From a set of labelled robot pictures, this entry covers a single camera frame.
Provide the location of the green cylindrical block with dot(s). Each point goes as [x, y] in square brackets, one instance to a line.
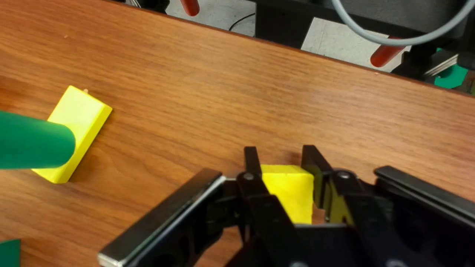
[33, 141]

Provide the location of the yellow cube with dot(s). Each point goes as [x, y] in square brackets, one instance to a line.
[291, 193]

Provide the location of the green plastic piece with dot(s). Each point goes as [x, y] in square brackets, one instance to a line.
[451, 76]

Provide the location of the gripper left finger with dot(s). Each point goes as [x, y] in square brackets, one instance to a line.
[174, 222]

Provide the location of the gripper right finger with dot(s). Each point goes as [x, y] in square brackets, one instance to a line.
[400, 222]

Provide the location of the green flat block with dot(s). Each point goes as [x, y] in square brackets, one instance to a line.
[9, 254]

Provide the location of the yellow rectangular block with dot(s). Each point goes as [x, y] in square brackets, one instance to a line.
[83, 111]

